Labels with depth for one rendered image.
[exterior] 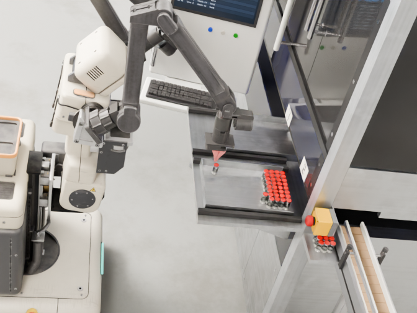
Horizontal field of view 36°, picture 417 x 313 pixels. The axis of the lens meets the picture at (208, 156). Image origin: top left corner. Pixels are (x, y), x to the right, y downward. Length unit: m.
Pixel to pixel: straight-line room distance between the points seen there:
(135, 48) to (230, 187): 0.77
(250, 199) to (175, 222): 1.13
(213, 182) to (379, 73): 0.82
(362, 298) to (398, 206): 0.40
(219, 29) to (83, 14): 2.39
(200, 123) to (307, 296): 0.86
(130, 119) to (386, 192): 0.95
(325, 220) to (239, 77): 1.08
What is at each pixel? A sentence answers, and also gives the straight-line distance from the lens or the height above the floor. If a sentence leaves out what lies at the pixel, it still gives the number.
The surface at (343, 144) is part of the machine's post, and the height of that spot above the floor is 1.31.
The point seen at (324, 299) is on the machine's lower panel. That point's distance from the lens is 2.82.
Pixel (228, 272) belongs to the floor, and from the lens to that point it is 3.42.
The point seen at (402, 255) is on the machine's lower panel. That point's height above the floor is 0.79.
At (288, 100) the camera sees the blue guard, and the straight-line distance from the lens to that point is 2.80.
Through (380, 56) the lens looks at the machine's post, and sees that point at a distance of 2.03.
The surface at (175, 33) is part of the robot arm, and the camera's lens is 2.01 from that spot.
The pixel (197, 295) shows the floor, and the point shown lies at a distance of 3.29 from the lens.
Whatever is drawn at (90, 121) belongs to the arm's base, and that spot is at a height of 1.21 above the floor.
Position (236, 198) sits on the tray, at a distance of 2.50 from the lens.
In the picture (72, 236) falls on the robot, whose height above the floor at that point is 0.28.
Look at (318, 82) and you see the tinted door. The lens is 2.50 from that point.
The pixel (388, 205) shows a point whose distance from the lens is 2.47.
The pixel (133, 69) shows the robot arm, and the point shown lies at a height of 1.43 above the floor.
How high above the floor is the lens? 2.55
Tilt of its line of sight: 39 degrees down
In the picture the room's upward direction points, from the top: 15 degrees clockwise
